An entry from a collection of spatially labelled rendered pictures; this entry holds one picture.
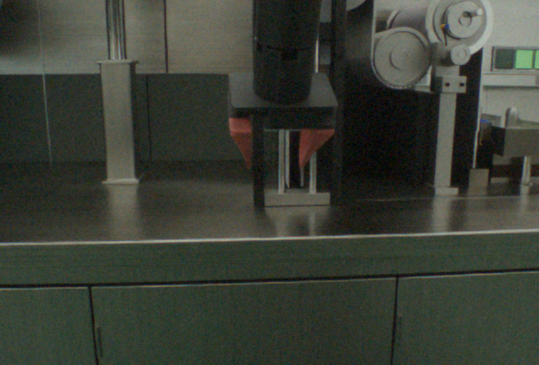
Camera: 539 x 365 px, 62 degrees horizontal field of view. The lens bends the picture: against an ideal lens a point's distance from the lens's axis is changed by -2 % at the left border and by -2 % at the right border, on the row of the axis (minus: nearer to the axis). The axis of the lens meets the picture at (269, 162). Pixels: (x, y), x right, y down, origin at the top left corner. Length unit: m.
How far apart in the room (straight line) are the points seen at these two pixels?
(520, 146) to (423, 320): 0.45
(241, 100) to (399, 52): 0.61
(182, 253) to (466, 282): 0.47
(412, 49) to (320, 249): 0.49
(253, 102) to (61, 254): 0.42
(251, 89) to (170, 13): 0.85
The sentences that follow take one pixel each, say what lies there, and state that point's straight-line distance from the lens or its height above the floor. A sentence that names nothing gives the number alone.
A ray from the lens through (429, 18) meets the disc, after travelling 1.03.
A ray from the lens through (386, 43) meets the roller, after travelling 1.00.
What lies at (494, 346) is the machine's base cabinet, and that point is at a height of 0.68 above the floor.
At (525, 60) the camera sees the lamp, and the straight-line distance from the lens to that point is 1.51.
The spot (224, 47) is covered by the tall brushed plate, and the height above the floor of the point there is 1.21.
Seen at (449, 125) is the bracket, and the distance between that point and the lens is 1.00.
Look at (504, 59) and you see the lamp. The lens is 1.47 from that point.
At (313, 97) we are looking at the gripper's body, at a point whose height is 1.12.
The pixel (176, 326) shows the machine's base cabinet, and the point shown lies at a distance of 0.79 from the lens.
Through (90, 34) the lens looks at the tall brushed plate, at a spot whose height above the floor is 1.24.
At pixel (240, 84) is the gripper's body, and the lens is 0.46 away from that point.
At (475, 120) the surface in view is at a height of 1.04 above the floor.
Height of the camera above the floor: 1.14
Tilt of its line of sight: 11 degrees down
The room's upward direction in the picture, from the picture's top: straight up
